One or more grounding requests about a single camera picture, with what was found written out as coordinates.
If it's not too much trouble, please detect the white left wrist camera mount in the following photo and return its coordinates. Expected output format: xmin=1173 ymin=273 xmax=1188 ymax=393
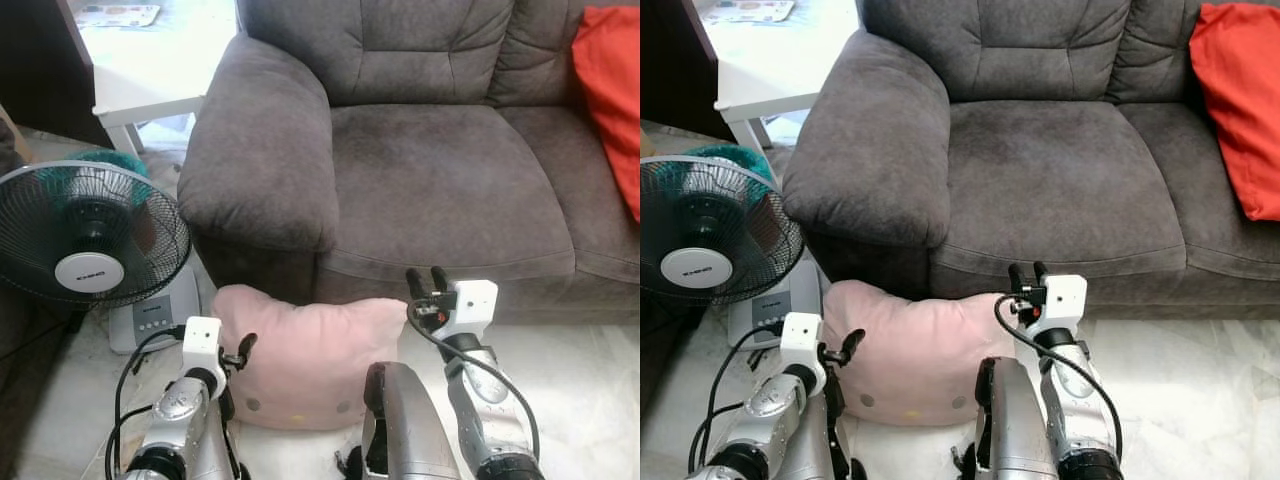
xmin=780 ymin=312 xmax=823 ymax=369
xmin=183 ymin=316 xmax=223 ymax=372

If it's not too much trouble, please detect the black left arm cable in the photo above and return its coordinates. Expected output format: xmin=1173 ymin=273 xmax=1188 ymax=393
xmin=105 ymin=325 xmax=191 ymax=480
xmin=690 ymin=323 xmax=786 ymax=471

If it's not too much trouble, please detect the silver robot leg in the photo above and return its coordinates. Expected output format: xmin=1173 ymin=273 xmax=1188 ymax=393
xmin=955 ymin=355 xmax=1061 ymax=480
xmin=340 ymin=360 xmax=463 ymax=480

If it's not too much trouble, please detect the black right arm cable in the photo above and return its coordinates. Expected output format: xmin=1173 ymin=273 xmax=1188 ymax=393
xmin=993 ymin=293 xmax=1124 ymax=463
xmin=405 ymin=300 xmax=542 ymax=463

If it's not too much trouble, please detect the white table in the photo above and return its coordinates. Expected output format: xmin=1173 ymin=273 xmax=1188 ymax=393
xmin=78 ymin=0 xmax=241 ymax=156
xmin=695 ymin=0 xmax=863 ymax=151

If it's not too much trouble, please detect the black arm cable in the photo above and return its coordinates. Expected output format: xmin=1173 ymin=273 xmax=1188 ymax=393
xmin=690 ymin=323 xmax=786 ymax=471
xmin=993 ymin=293 xmax=1124 ymax=463
xmin=105 ymin=325 xmax=191 ymax=480
xmin=405 ymin=300 xmax=542 ymax=463

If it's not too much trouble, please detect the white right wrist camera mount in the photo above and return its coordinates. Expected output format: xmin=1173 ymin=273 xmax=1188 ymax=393
xmin=450 ymin=280 xmax=499 ymax=337
xmin=1040 ymin=275 xmax=1088 ymax=334

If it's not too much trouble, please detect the red pillow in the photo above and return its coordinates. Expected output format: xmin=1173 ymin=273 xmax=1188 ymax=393
xmin=1188 ymin=2 xmax=1280 ymax=222
xmin=572 ymin=5 xmax=641 ymax=223

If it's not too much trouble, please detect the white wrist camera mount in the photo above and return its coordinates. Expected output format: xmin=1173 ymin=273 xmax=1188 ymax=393
xmin=183 ymin=316 xmax=223 ymax=372
xmin=450 ymin=280 xmax=499 ymax=337
xmin=1040 ymin=275 xmax=1088 ymax=334
xmin=780 ymin=312 xmax=823 ymax=369

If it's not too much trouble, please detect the pink plush pillow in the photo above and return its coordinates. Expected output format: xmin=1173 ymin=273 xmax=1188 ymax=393
xmin=822 ymin=279 xmax=1016 ymax=427
xmin=210 ymin=284 xmax=409 ymax=431

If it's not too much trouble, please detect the black electric fan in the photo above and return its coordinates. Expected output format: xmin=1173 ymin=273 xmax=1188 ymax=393
xmin=640 ymin=155 xmax=823 ymax=348
xmin=0 ymin=160 xmax=201 ymax=355

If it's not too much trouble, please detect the dark wooden cabinet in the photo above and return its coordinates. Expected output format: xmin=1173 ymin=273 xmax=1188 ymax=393
xmin=0 ymin=0 xmax=113 ymax=149
xmin=640 ymin=0 xmax=736 ymax=141

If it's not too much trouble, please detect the patterned paper sheet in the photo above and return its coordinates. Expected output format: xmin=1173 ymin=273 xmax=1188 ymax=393
xmin=700 ymin=0 xmax=796 ymax=24
xmin=72 ymin=3 xmax=161 ymax=29

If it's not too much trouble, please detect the grey fabric sofa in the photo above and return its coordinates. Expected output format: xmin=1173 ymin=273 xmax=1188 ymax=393
xmin=178 ymin=0 xmax=641 ymax=323
xmin=782 ymin=0 xmax=1280 ymax=321

